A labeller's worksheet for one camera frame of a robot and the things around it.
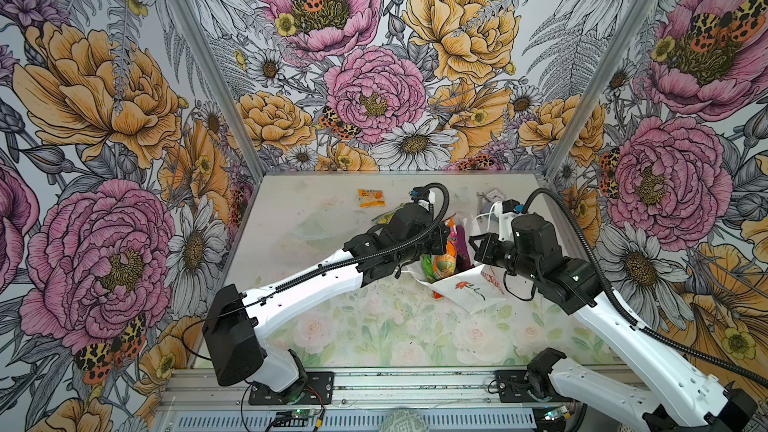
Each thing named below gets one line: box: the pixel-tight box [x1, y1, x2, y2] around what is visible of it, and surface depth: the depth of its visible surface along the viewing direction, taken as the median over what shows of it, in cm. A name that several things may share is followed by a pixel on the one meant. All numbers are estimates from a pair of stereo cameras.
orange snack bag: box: [433, 217, 458, 281], surface depth 70 cm
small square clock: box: [486, 187, 506, 203], surface depth 116 cm
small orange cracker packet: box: [358, 189, 385, 208], surface depth 114 cm
